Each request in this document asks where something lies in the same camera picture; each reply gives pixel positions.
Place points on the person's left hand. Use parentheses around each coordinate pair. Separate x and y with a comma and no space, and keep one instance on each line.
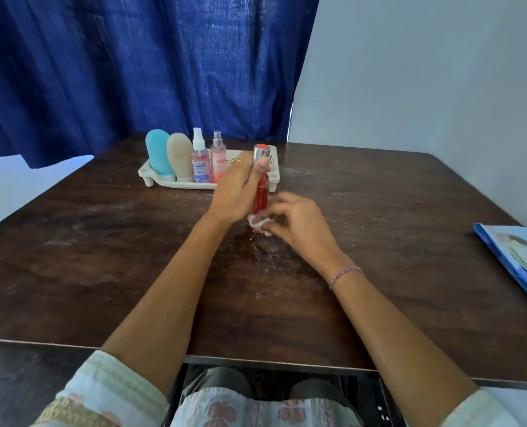
(236,191)

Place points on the person's right hand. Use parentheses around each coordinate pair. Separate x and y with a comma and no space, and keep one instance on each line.
(299,224)

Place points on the person's left thumb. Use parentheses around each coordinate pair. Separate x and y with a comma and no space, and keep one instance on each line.
(263,165)

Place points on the person's right fingers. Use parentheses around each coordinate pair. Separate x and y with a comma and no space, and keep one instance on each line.
(274,213)

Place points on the red bottle with silver cap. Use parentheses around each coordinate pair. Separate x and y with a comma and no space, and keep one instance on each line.
(261,182)

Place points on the white tissue wad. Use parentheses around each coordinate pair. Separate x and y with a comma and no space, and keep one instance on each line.
(258,224)

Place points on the person's left forearm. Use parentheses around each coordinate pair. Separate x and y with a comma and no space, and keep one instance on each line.
(165,306)

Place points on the person's right forearm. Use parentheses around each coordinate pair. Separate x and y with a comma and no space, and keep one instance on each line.
(397,342)

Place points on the pink spray bottle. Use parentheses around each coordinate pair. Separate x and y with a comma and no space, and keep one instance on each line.
(218,157)

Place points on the clear spray bottle blue label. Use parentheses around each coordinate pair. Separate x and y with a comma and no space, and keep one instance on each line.
(200,160)

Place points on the white plastic tray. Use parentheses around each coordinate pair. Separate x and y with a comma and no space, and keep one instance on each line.
(201,180)

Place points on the beige squeeze bottle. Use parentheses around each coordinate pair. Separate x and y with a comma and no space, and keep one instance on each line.
(181,156)

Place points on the blue squeeze bottle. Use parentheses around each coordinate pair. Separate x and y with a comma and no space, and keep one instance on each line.
(159,153)

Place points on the blue curtain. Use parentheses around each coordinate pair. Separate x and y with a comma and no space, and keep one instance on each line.
(134,71)

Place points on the floral patterned clothing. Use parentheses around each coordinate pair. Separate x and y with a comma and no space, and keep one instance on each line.
(179,400)

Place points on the blue plastic packet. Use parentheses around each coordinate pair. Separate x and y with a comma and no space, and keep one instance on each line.
(519,257)

